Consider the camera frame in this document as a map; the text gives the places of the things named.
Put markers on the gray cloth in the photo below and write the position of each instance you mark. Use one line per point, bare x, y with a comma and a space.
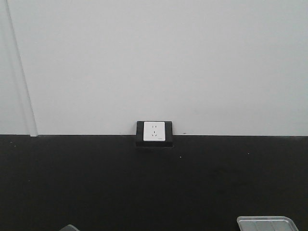
69, 227

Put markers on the metal tray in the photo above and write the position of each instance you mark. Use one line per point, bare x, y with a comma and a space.
266, 223

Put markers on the white power socket plate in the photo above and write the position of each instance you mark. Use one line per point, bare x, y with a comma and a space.
154, 131

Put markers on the black socket housing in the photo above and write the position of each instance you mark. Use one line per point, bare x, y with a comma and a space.
140, 143

